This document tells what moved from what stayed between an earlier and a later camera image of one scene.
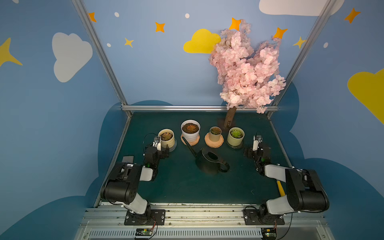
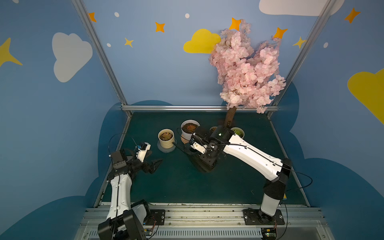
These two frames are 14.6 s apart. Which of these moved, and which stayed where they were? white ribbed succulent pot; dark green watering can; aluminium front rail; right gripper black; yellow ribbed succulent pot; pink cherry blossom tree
Moved: dark green watering can; right gripper black
Stayed: aluminium front rail; pink cherry blossom tree; yellow ribbed succulent pot; white ribbed succulent pot
